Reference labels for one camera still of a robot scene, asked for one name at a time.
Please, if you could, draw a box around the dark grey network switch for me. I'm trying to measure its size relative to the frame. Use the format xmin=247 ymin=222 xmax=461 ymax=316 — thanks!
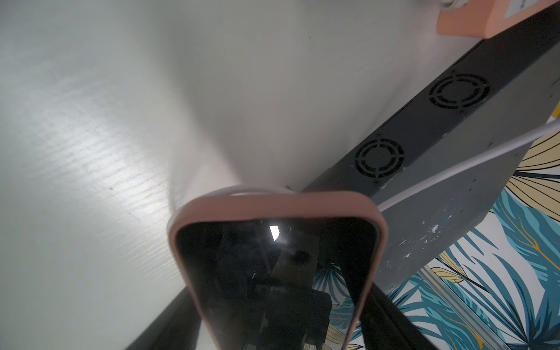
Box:
xmin=308 ymin=4 xmax=559 ymax=291

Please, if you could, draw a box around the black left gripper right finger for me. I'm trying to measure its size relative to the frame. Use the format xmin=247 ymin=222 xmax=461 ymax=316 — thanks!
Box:
xmin=360 ymin=284 xmax=437 ymax=350

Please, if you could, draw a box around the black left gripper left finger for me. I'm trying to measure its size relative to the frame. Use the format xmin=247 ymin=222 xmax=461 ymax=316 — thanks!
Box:
xmin=126 ymin=288 xmax=201 ymax=350

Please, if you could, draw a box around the aluminium right corner post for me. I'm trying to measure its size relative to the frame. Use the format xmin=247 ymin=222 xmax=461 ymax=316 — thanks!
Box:
xmin=415 ymin=265 xmax=513 ymax=350

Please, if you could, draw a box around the black phone pink case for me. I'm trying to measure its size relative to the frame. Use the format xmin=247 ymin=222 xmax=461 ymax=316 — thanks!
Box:
xmin=168 ymin=191 xmax=388 ymax=349

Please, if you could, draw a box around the white charging cable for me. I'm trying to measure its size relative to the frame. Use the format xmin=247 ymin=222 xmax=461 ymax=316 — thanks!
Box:
xmin=165 ymin=119 xmax=560 ymax=228

